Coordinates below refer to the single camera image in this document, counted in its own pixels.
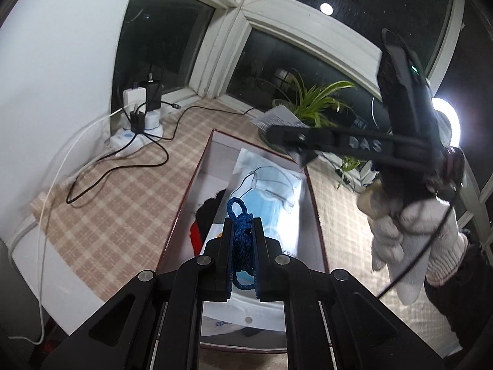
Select blue rope bundle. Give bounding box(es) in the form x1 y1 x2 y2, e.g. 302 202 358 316
225 197 257 292

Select black glove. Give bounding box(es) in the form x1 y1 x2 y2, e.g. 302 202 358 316
196 189 226 240

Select white tissue packet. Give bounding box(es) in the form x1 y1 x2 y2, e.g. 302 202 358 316
250 104 319 169

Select clear plastic mask package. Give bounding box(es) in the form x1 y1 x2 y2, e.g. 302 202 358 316
203 149 306 335

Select white gloved right hand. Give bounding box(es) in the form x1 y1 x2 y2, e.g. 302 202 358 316
357 174 466 305

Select red cloth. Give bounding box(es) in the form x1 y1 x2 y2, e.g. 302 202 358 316
189 221 204 257

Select beige plaid mat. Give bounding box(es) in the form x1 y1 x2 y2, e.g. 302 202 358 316
31 101 389 334

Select green potted spider plant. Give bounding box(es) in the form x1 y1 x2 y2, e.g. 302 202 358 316
257 68 367 190

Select red white cardboard box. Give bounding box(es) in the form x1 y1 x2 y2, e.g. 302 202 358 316
155 129 332 354

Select white power strip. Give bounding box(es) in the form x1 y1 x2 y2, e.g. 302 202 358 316
109 86 165 159

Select white ring light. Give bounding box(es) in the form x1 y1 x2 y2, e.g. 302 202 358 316
432 97 461 148

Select white charging cable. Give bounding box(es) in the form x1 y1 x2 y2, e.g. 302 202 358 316
6 104 147 346

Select black cable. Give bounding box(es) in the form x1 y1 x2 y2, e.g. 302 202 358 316
65 101 255 205

